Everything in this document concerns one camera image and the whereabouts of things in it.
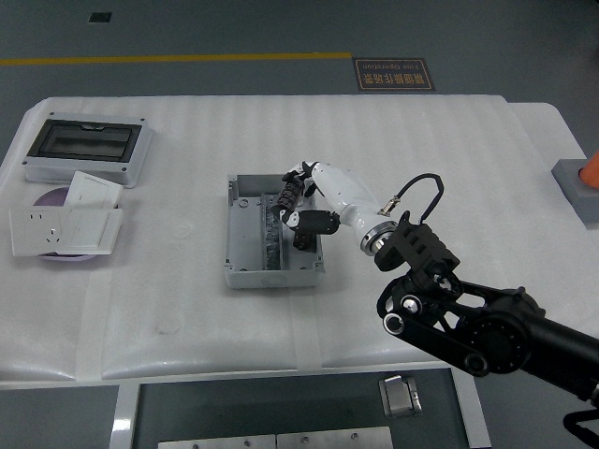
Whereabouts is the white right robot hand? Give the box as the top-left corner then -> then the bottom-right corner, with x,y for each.
279,160 -> 381,253

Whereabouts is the black cylindrical battery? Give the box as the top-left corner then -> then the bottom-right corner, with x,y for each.
274,180 -> 303,212

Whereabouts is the grey open junction box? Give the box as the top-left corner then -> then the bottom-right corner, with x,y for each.
223,172 -> 327,290

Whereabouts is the grey distribution box dark cover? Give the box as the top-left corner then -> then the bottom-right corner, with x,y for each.
22,111 -> 154,189

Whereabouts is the black floor sign orange text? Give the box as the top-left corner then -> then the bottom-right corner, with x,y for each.
351,57 -> 437,94

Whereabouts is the white foam mat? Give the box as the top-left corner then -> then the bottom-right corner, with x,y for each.
0,95 -> 589,381

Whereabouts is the silver metal latch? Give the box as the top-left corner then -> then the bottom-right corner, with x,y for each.
378,374 -> 423,418

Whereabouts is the grey square base block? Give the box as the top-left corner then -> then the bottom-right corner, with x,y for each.
550,158 -> 599,228

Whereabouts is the orange cone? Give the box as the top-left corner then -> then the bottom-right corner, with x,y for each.
578,150 -> 599,189

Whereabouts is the grey metal plate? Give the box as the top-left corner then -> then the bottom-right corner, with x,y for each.
157,434 -> 277,449

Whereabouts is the purple round plate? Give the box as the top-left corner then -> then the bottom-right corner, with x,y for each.
33,186 -> 113,263

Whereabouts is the metal mounting rail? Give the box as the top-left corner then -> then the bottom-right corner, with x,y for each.
258,191 -> 286,272

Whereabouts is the white wall switch panel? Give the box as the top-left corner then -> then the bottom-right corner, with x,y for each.
64,170 -> 124,210
58,208 -> 124,256

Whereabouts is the white wall socket panel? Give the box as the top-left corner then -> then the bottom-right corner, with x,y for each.
8,208 -> 71,257

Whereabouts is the white table frame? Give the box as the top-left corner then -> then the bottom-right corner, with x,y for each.
110,367 -> 492,449

